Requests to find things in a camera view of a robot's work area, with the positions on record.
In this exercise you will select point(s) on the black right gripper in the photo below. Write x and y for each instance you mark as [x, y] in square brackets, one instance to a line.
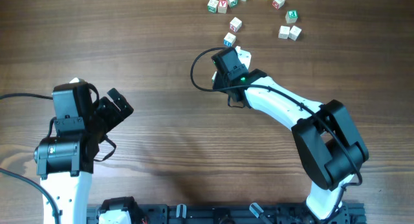
[218, 81]

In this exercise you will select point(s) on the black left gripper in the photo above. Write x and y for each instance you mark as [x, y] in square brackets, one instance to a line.
[116, 105]

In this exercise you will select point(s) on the green sided wooden block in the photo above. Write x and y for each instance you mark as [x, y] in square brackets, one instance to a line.
[214, 76]

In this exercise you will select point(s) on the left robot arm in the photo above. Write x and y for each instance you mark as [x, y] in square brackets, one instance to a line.
[65, 162]

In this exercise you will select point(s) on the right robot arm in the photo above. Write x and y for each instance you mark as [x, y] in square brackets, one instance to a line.
[329, 145]

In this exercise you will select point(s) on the blue sided wooden block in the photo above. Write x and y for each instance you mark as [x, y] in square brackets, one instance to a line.
[229, 40]

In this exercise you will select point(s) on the red sided tilted block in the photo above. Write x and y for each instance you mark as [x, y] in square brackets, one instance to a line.
[235, 24]

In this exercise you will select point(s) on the green letter wooden block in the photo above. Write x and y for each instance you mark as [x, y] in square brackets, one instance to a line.
[212, 6]

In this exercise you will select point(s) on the red V wooden block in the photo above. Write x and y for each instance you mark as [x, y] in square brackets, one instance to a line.
[222, 6]

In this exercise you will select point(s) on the plain tilted wooden block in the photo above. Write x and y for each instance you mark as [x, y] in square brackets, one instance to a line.
[294, 33]

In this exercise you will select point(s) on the green E wooden block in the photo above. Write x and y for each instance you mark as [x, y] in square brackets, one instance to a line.
[291, 16]

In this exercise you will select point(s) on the red sided wooden block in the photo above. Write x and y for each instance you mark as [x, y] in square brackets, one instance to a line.
[277, 4]

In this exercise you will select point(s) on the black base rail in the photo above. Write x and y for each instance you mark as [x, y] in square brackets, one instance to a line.
[126, 210]

